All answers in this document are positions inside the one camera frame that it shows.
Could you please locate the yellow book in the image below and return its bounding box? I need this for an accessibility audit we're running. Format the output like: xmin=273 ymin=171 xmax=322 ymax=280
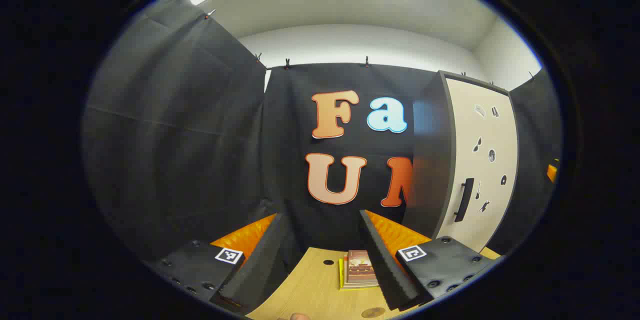
xmin=339 ymin=257 xmax=379 ymax=291

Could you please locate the brown patterned book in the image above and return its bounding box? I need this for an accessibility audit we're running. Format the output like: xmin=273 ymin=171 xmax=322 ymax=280
xmin=346 ymin=250 xmax=379 ymax=285

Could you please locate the beige cabinet door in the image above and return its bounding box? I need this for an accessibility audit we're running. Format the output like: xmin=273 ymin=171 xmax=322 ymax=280
xmin=437 ymin=77 xmax=520 ymax=253

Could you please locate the dark grey cabinet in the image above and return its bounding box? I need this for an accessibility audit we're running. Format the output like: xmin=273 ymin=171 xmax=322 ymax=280
xmin=402 ymin=70 xmax=521 ymax=253

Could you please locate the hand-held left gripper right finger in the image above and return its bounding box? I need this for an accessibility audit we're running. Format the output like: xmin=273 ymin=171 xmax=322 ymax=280
xmin=358 ymin=209 xmax=501 ymax=312

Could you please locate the black backdrop cloth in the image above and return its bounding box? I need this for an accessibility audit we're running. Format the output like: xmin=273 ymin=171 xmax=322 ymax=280
xmin=82 ymin=0 xmax=563 ymax=271

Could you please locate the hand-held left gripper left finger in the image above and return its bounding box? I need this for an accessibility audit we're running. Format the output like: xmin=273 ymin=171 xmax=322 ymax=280
xmin=144 ymin=212 xmax=293 ymax=317

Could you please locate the black cabinet door handle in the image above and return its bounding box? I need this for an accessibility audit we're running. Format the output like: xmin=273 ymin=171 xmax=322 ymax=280
xmin=454 ymin=178 xmax=475 ymax=223

